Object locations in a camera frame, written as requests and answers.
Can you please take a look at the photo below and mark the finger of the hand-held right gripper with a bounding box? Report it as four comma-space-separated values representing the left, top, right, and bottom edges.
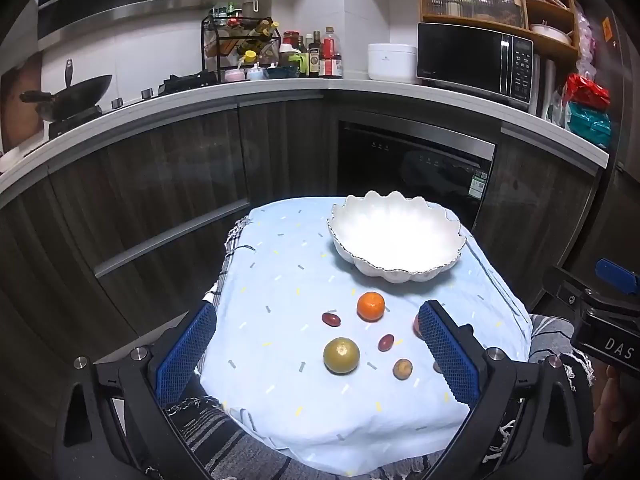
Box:
595, 258, 640, 293
542, 265, 601, 311

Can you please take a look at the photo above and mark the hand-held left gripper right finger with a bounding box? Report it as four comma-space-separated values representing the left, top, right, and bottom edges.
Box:
417, 299, 593, 480

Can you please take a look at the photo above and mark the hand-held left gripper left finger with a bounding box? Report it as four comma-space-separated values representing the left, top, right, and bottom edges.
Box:
52, 300, 221, 480

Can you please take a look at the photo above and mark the green round plum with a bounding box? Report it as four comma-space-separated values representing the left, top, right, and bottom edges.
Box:
323, 337, 361, 375

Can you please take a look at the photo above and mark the white scalloped bowl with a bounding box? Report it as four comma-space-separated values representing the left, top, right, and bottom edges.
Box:
327, 190, 468, 287

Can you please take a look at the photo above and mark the person's right hand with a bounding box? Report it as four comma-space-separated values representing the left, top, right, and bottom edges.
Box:
587, 365, 640, 466

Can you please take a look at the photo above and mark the grey striped fringed cloth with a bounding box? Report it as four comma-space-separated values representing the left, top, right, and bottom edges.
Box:
165, 212, 598, 480

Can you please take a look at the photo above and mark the light blue patterned tablecloth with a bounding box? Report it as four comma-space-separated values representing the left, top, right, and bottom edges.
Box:
200, 195, 533, 476

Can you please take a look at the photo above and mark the teal plastic bag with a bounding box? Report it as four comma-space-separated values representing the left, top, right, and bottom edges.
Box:
566, 102, 612, 150

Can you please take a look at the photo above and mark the grey refrigerator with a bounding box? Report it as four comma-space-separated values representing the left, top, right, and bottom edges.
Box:
580, 0, 640, 281

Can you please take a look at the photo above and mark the white plastic bag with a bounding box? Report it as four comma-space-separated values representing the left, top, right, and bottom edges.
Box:
550, 90, 568, 126

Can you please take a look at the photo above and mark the red plastic bag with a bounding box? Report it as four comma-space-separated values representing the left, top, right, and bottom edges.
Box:
565, 74, 612, 111

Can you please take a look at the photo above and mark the black built-in dishwasher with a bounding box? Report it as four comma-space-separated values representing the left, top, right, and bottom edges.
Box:
337, 120, 497, 231

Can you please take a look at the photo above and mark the dark wood kitchen counter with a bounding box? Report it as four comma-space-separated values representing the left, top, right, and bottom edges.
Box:
0, 77, 611, 361

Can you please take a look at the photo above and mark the grey cylindrical canister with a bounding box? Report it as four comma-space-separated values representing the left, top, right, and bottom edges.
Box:
534, 55, 546, 111
545, 60, 557, 116

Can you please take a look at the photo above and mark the clear plastic bag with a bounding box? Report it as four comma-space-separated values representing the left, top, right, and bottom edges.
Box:
572, 2, 598, 81

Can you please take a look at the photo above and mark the white pot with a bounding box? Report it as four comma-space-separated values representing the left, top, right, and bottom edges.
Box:
530, 22, 573, 46

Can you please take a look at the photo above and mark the black microwave oven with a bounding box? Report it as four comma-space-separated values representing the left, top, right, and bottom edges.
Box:
416, 22, 535, 111

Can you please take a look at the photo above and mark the black gas stove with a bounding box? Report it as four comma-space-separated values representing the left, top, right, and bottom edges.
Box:
47, 71, 219, 140

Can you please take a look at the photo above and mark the black wok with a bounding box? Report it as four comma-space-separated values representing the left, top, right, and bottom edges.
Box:
20, 59, 113, 122

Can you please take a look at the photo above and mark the white rice cooker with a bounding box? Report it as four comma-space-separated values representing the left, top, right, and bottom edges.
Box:
367, 43, 418, 84

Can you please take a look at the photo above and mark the wooden cutting board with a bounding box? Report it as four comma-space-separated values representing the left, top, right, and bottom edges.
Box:
0, 52, 45, 156

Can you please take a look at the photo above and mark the cluster of condiment bottles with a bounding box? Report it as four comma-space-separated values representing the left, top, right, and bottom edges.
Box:
209, 0, 345, 81

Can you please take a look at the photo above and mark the black steel range hood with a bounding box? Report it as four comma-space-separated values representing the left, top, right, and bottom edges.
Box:
37, 0, 231, 51

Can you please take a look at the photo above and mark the wooden wall cabinet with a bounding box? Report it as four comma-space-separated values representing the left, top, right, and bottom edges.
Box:
416, 0, 583, 61

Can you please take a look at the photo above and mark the black wire spice rack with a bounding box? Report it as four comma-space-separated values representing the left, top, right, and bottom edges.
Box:
201, 10, 282, 83

